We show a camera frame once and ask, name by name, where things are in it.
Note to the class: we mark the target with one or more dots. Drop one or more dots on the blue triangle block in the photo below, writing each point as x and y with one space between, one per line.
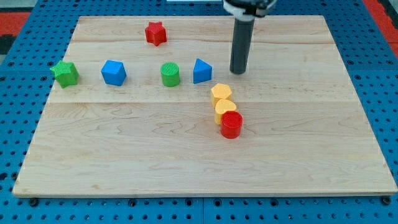
202 71

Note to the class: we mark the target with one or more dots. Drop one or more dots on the red star block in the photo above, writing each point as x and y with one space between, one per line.
155 33

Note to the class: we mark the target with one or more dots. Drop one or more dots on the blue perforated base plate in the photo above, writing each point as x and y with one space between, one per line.
26 82

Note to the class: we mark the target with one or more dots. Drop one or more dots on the green cylinder block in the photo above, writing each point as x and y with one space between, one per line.
170 74

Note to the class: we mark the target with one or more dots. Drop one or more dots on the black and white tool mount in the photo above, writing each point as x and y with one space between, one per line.
248 10

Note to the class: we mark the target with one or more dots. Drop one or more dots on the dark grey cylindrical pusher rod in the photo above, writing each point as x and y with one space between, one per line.
242 35

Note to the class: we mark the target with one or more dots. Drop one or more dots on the yellow heart block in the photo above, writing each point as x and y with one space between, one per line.
221 107

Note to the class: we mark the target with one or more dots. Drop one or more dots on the green star block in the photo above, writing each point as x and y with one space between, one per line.
65 73

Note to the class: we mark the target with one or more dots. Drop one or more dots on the red cylinder block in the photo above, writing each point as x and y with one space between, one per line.
231 124

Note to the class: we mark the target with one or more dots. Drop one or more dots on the wooden board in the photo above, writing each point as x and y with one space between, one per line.
304 131

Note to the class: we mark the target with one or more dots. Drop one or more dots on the blue cube block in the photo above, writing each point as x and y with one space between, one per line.
113 73

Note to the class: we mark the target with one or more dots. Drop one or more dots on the yellow hexagon block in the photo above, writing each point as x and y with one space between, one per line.
220 92

